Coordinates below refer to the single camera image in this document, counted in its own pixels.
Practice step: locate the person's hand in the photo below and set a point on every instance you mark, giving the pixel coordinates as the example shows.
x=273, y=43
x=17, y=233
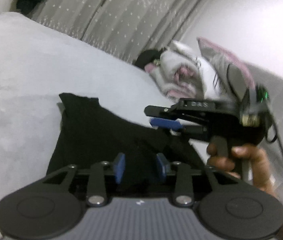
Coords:
x=260, y=165

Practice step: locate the grey bed sheet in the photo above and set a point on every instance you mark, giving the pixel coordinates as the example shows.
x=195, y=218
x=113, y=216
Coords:
x=37, y=64

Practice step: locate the grey dotted curtain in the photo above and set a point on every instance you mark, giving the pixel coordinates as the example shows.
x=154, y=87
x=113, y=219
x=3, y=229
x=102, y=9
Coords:
x=122, y=28

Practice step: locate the folded pink white quilt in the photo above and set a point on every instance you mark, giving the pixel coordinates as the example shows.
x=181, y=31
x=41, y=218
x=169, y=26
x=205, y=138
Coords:
x=180, y=73

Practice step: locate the pink grey pillow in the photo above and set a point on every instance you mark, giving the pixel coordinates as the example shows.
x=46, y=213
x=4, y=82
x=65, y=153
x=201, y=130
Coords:
x=233, y=73

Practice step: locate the black garment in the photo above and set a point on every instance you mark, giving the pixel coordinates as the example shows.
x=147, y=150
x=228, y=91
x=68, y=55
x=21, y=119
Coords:
x=91, y=134

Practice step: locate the black item behind quilt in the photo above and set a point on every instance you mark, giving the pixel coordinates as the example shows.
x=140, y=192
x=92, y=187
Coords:
x=147, y=57

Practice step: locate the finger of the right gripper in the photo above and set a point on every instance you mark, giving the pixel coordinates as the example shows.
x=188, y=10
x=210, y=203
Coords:
x=172, y=125
x=162, y=112

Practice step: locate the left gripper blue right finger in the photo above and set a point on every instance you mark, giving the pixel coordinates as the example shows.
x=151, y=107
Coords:
x=165, y=167

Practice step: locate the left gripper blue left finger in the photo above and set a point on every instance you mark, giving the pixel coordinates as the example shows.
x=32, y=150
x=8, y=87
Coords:
x=117, y=167

